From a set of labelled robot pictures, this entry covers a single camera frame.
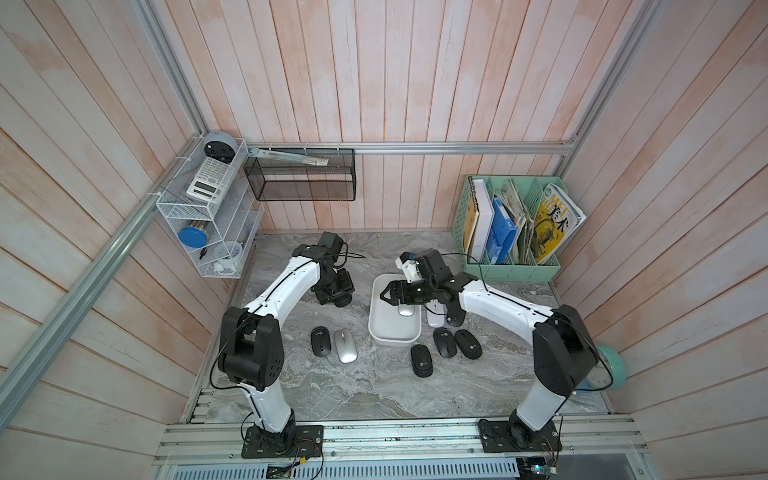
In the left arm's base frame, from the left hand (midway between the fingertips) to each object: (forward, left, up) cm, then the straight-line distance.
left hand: (345, 296), depth 88 cm
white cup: (+7, +34, +11) cm, 36 cm away
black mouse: (-10, +8, -9) cm, 16 cm away
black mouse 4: (-11, -37, -10) cm, 40 cm away
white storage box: (-5, -12, -10) cm, 17 cm away
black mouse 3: (-10, -30, -10) cm, 33 cm away
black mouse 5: (-2, 0, +1) cm, 2 cm away
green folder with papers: (+33, -54, +13) cm, 64 cm away
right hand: (0, -13, +1) cm, 13 cm away
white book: (+20, -46, -1) cm, 50 cm away
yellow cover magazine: (+26, -69, +8) cm, 74 cm away
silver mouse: (+2, -19, -12) cm, 23 cm away
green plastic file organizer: (+38, -64, +11) cm, 75 cm away
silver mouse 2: (-10, 0, -10) cm, 14 cm away
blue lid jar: (+6, +39, +20) cm, 44 cm away
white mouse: (-3, -28, -9) cm, 30 cm away
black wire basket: (+43, +28, +11) cm, 52 cm away
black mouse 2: (-16, -23, -10) cm, 29 cm away
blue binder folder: (+20, -50, +7) cm, 54 cm away
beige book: (+20, -38, +16) cm, 46 cm away
